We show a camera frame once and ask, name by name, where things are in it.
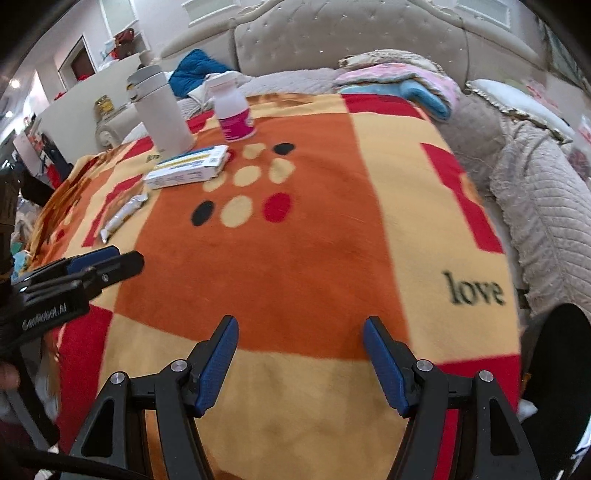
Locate brown door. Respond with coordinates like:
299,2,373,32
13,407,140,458
58,36,98,88

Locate white thermos bottle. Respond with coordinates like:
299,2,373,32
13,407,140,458
127,65,197,158

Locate white pillow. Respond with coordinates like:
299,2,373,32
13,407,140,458
466,78,575,144

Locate red bag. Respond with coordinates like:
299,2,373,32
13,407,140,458
113,28,136,58

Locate small wrapped snack tube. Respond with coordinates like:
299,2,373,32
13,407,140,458
99,193,149,244

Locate white pill bottle pink label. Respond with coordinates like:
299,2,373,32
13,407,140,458
204,74,257,142

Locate folded pink and blue blankets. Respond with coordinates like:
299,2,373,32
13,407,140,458
332,61,462,108

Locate white cardboard box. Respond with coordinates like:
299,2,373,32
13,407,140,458
144,159,223,190

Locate orange printed blanket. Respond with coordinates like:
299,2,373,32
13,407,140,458
25,92,525,480

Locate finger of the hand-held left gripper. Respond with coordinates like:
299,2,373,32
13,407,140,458
18,246,122,289
85,251,145,292

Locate blue folded blanket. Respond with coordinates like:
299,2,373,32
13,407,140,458
342,80,452,122

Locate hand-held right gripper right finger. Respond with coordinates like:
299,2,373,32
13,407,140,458
362,316,541,480

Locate blue cloth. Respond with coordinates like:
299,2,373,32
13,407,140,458
168,48,232,99

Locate person's left hand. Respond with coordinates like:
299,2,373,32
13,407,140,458
0,362,21,391

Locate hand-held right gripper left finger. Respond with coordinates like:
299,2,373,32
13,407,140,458
69,315,241,480

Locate beige tufted headboard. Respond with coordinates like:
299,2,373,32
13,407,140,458
152,0,546,84

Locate beige sofa armrest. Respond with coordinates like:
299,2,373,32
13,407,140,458
95,108,144,151

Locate white counter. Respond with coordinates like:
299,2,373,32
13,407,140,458
14,53,144,171

